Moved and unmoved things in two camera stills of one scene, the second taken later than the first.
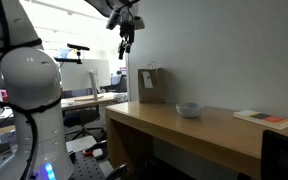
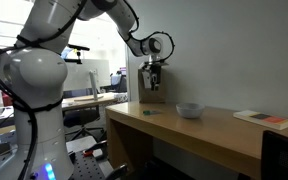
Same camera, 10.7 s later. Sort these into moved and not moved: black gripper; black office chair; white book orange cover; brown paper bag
Moved: black gripper
Not moved: white book orange cover; brown paper bag; black office chair
